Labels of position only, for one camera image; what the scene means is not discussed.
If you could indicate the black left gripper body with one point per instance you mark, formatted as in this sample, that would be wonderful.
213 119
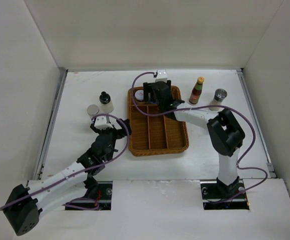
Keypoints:
115 134

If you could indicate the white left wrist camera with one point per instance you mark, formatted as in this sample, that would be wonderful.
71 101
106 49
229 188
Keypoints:
102 123

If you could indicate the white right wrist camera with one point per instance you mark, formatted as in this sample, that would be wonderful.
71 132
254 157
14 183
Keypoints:
161 76

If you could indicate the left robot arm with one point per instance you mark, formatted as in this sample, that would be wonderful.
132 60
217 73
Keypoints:
26 205

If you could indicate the silver-lid white granule jar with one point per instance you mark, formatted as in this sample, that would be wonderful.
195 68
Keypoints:
92 110

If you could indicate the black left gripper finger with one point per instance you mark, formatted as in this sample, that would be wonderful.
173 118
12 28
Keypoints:
125 128
94 129

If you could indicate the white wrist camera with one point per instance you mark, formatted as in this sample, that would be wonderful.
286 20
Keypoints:
161 76
102 123

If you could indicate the black-top salt grinder bottle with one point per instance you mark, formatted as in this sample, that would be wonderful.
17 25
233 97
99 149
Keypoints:
106 103

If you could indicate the brown wicker divided basket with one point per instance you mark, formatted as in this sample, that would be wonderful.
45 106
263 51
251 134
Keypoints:
155 135

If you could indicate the brown sauce bottle red label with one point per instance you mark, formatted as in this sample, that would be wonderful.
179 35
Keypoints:
196 91

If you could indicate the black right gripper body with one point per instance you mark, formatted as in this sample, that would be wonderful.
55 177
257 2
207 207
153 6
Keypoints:
160 105

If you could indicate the small spice jar white lid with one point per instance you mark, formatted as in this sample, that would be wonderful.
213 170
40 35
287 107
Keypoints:
139 96

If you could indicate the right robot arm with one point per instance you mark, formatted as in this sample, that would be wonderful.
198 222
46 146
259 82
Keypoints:
225 132

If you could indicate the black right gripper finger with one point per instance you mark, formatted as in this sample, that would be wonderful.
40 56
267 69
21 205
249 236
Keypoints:
147 90
169 85

